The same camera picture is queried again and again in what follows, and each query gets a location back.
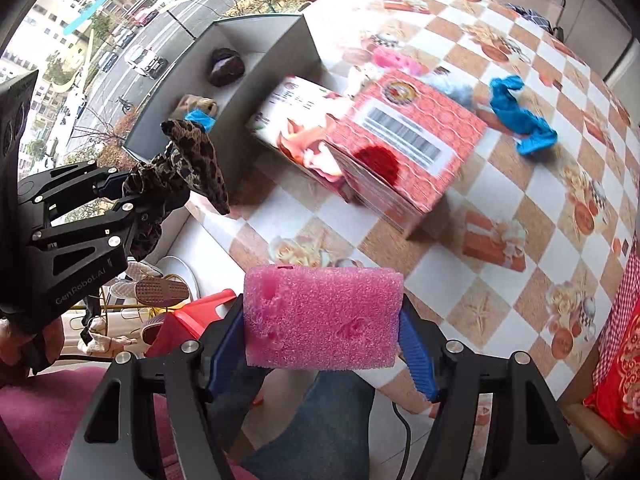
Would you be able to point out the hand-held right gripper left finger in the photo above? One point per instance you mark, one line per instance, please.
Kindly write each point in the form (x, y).
(225, 355)

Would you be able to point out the small blue scrunchie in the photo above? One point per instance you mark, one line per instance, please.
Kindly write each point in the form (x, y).
(200, 120)

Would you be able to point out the black chair frame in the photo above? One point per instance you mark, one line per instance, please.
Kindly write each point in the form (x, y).
(559, 10)

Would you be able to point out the light blue tulle scrunchie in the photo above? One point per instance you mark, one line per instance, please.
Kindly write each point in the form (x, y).
(455, 87)

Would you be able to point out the floral tissue box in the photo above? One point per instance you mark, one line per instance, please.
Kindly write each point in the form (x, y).
(295, 130)

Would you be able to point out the white polka dot scrunchie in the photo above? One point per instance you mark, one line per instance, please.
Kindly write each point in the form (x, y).
(362, 77)

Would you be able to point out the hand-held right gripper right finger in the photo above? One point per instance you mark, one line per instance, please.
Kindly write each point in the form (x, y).
(417, 360)

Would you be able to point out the red embroidered cushion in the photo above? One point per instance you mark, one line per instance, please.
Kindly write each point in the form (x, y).
(620, 385)

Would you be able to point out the pink sponge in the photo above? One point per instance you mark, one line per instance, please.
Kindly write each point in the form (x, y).
(320, 315)

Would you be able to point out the white van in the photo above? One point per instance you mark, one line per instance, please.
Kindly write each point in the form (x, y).
(145, 60)

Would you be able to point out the beige fuzzy cloth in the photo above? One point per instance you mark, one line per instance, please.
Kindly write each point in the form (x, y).
(197, 105)

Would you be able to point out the pink white striped scrunchie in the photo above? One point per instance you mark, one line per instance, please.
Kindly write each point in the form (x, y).
(395, 57)

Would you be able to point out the large blue scrunchie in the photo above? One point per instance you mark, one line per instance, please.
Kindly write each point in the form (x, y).
(520, 117)

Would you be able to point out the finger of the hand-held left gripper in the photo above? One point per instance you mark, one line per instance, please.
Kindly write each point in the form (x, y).
(75, 180)
(85, 240)

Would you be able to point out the person's pink garment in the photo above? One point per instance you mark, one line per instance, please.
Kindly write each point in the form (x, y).
(40, 410)

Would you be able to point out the brown sole slipper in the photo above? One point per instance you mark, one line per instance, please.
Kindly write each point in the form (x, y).
(160, 291)

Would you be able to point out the person's left hand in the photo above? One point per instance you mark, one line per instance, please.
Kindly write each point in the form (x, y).
(10, 347)

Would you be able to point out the red plastic stool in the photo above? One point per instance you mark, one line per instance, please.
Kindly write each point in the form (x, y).
(180, 325)

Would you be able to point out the person's jeans leg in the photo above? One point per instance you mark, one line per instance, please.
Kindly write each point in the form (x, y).
(320, 425)

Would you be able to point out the white cardboard box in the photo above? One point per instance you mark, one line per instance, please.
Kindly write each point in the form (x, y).
(280, 45)

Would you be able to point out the leopard print scrunchie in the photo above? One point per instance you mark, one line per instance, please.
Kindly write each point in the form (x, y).
(195, 160)

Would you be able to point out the wooden chair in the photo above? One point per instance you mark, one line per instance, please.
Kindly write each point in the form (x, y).
(580, 425)

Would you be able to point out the plaid cloth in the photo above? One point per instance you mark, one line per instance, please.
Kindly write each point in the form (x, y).
(535, 15)

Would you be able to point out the checkered tablecloth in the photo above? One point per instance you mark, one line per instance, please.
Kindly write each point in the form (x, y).
(525, 200)

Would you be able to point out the pink patterned carton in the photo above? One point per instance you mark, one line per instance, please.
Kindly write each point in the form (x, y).
(410, 125)

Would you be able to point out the dark purple scrunchie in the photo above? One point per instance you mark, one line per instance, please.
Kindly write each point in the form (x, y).
(226, 67)

